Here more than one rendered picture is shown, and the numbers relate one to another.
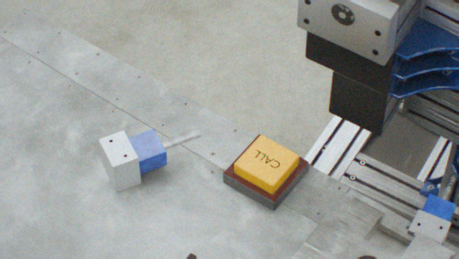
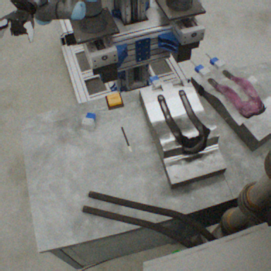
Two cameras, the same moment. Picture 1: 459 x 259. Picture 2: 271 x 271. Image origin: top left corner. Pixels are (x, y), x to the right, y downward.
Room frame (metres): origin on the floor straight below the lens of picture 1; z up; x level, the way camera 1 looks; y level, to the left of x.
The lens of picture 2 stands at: (0.07, 0.64, 2.16)
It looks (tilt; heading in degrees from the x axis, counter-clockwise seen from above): 60 degrees down; 312
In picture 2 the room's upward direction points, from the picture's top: 3 degrees counter-clockwise
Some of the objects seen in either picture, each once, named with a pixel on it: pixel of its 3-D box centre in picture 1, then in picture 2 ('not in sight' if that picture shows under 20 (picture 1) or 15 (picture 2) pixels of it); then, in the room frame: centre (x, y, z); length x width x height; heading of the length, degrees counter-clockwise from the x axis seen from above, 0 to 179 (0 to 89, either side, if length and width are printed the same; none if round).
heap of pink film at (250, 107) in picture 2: not in sight; (241, 92); (0.29, -0.43, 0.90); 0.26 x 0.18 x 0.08; 161
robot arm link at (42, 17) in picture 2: not in sight; (45, 10); (1.05, 0.04, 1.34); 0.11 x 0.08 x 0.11; 33
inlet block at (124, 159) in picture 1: (153, 148); (91, 116); (0.82, 0.10, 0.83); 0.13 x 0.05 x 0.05; 116
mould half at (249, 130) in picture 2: not in sight; (241, 97); (0.28, -0.44, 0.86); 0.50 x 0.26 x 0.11; 161
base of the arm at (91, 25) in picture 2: not in sight; (92, 16); (1.10, -0.25, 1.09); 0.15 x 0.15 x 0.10
